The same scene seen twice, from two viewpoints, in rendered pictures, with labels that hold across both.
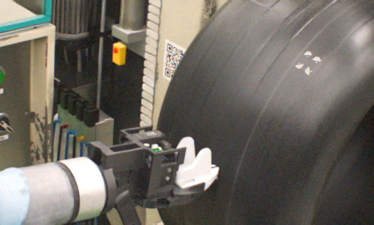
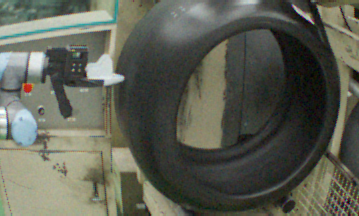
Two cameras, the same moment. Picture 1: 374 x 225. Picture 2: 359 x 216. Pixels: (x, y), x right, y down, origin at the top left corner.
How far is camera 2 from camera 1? 69 cm
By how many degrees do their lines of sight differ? 26
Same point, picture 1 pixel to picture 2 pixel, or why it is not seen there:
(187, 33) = not seen: hidden behind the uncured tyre
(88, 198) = (32, 68)
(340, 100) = (191, 31)
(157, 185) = (70, 71)
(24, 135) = (98, 91)
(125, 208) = (55, 83)
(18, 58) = (97, 43)
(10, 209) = not seen: outside the picture
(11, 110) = not seen: hidden behind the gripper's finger
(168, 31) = not seen: hidden behind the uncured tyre
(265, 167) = (137, 72)
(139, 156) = (64, 53)
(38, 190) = (12, 59)
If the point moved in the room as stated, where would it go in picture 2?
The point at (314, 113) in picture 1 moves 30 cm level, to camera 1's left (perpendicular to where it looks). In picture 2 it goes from (172, 37) to (66, 29)
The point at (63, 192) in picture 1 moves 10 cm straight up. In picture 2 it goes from (22, 62) to (25, 22)
